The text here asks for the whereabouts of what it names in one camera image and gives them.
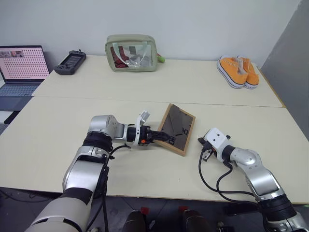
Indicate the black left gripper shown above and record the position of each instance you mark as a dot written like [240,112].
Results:
[146,135]

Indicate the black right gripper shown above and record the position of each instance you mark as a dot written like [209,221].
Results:
[209,148]

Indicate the wooden picture frame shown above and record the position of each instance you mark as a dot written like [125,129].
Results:
[178,120]

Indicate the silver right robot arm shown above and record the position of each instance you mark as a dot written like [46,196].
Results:
[260,176]

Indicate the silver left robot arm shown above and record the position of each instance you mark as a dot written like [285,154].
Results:
[82,169]

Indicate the dark rounded shape red cap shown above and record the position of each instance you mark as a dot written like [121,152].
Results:
[135,222]
[193,222]

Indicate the green clear-front pouch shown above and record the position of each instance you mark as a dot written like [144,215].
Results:
[131,68]

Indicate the small green cylinder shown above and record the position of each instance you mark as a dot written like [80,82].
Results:
[161,58]

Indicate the silver foil packet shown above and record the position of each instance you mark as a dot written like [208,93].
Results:
[136,60]

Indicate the orange canvas sneaker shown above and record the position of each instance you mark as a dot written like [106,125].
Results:
[233,70]
[251,77]

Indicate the red cloth in pouch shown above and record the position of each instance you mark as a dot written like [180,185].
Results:
[117,58]

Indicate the black handheld controller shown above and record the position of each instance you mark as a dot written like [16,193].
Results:
[70,62]

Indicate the open grey laptop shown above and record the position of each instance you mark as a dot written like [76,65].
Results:
[21,62]

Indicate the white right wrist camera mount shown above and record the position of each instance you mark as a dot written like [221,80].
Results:
[218,141]

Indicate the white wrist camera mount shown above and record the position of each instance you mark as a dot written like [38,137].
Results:
[140,120]
[218,141]

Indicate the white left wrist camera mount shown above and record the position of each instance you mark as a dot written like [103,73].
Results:
[140,120]

